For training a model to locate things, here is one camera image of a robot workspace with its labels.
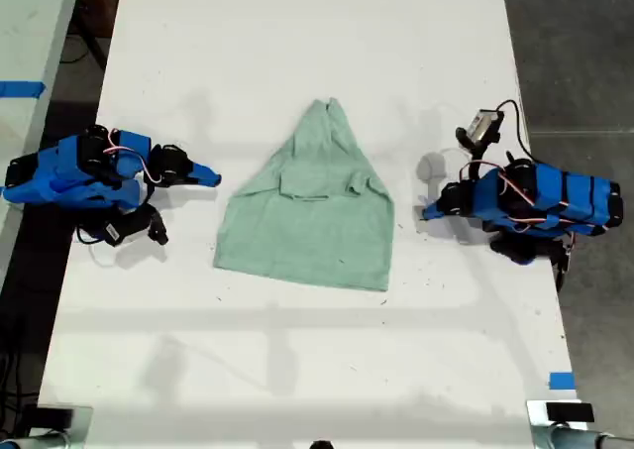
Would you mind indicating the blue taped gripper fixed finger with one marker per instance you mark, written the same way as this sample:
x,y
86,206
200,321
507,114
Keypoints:
x,y
205,170
438,206

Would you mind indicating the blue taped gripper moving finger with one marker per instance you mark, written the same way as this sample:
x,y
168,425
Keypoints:
x,y
431,215
203,182

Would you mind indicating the pale green T-shirt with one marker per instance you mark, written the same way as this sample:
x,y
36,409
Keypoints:
x,y
307,221

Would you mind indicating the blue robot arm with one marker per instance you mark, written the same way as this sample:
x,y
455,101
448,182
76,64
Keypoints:
x,y
550,198
59,176

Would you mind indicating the long blue tape strip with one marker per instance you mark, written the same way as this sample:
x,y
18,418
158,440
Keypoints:
x,y
20,88

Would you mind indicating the short blue tape piece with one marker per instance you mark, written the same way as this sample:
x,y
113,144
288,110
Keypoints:
x,y
562,380

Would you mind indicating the small black box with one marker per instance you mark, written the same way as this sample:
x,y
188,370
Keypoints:
x,y
569,412
52,416

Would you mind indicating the round black object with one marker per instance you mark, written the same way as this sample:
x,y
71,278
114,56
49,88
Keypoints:
x,y
321,445

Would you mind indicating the grey metal tube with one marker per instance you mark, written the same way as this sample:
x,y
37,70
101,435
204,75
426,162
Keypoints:
x,y
34,441
584,439

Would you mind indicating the camera black stalk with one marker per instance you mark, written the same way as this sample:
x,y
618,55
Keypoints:
x,y
474,147
151,223

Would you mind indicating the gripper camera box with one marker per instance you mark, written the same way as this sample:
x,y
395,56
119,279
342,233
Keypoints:
x,y
484,126
119,232

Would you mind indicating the metal corner bracket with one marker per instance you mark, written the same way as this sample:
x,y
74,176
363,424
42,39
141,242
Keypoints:
x,y
536,414
83,421

